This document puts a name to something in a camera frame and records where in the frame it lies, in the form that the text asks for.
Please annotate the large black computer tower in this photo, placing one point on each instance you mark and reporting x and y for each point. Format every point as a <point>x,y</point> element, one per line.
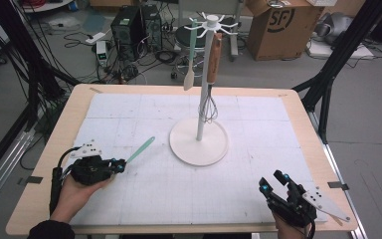
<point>126,33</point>

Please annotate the grey appliance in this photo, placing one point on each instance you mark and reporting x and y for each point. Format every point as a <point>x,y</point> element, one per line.
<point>335,26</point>

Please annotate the white power strip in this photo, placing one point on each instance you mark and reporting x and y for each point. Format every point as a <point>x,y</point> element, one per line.
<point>94,39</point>

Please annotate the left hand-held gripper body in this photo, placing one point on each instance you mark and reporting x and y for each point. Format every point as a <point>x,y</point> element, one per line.
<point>91,171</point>

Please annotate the metal bowl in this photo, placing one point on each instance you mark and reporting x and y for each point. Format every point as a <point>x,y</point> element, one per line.
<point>275,4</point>

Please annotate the white flat board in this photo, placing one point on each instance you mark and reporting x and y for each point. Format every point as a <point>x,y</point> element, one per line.
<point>344,51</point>

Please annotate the white power supply unit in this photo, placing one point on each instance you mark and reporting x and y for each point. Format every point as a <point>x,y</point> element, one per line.
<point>101,53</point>

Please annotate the white round table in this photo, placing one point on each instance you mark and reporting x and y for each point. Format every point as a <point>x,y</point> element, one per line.
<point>46,6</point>

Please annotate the black round stool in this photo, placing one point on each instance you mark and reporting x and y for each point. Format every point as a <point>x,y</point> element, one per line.
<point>182,38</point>

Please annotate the black stand frame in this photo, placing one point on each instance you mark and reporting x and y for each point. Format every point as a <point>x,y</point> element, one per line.
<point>30,66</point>
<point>338,49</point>

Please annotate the person's right hand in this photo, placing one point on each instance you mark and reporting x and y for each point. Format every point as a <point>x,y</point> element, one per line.
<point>293,232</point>

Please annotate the grey metal stand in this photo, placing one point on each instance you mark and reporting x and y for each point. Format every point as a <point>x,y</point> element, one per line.
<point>234,33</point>

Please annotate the large cardboard box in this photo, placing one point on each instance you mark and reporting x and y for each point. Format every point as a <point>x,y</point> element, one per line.
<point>278,40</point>

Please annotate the aluminium rail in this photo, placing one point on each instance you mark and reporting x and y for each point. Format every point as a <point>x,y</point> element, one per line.
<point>341,172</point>
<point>6,166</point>

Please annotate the slim black computer tower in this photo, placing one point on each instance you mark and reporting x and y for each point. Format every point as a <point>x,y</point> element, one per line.
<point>152,30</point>

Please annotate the person's left hand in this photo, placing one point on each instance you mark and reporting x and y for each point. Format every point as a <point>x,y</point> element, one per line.
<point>71,199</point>

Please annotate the white grid mat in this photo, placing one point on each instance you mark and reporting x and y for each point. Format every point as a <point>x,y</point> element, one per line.
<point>179,186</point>

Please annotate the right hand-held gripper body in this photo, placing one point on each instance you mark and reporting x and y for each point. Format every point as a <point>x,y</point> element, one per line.
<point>295,205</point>

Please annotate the white utensil stand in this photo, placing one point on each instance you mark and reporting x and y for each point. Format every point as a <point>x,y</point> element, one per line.
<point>209,152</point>

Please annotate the black tape piece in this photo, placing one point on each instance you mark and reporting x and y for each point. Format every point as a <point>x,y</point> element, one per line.
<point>338,186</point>
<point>33,180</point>

